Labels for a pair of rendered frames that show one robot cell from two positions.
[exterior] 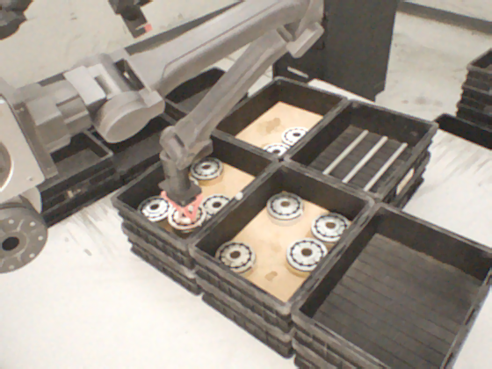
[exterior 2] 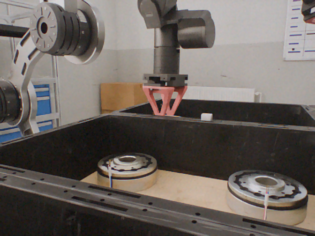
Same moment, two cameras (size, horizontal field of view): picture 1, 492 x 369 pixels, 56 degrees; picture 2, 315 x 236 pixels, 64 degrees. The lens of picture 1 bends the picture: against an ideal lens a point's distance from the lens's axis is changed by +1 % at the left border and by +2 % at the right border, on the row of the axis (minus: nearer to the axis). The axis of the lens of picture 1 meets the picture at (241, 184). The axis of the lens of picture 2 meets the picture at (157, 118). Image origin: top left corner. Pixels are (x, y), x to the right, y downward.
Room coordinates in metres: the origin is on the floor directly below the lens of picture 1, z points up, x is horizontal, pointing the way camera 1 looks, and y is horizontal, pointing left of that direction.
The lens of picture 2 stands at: (0.65, -0.37, 1.02)
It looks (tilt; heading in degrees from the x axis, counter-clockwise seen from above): 11 degrees down; 70
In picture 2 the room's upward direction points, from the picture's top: straight up
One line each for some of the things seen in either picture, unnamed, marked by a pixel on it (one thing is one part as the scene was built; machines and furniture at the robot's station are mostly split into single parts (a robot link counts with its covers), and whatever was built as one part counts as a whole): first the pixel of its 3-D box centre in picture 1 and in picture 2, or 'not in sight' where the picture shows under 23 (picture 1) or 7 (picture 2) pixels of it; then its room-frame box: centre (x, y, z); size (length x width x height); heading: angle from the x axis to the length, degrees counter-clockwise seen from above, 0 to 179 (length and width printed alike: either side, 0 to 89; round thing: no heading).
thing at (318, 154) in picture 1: (360, 158); not in sight; (1.07, -0.37, 0.87); 0.40 x 0.30 x 0.11; 137
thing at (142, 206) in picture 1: (155, 208); not in sight; (0.95, 0.26, 0.86); 0.10 x 0.10 x 0.01
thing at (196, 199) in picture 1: (186, 203); (163, 98); (0.85, 0.15, 0.96); 0.07 x 0.07 x 0.09; 40
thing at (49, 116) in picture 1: (47, 116); not in sight; (0.52, 0.24, 1.45); 0.09 x 0.08 x 0.12; 37
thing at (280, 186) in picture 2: (285, 204); (266, 182); (0.91, -0.11, 0.86); 0.05 x 0.05 x 0.01
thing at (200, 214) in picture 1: (187, 215); not in sight; (0.86, 0.15, 0.91); 0.10 x 0.10 x 0.01
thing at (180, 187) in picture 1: (178, 180); (166, 65); (0.87, 0.16, 1.03); 0.10 x 0.07 x 0.07; 40
